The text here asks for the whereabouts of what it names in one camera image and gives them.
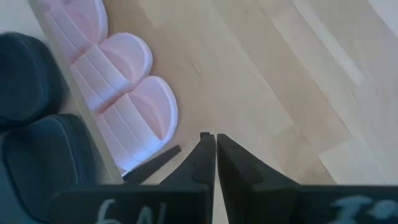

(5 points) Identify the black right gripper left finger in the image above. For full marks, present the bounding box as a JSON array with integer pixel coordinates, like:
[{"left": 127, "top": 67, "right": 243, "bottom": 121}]
[{"left": 49, "top": 131, "right": 217, "bottom": 224}]

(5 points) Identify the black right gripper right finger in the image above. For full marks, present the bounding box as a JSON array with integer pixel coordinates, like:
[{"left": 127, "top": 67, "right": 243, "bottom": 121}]
[{"left": 216, "top": 133, "right": 398, "bottom": 224}]

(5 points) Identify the pink rubber slide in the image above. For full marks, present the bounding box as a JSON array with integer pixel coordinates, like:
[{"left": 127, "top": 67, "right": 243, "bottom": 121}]
[
  {"left": 94, "top": 75, "right": 179, "bottom": 175},
  {"left": 68, "top": 32, "right": 154, "bottom": 112},
  {"left": 39, "top": 0, "right": 109, "bottom": 63}
]

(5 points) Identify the black rubber slide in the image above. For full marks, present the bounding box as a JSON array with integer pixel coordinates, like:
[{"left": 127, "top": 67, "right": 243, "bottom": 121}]
[
  {"left": 0, "top": 32, "right": 68, "bottom": 129},
  {"left": 0, "top": 113, "right": 105, "bottom": 224}
]

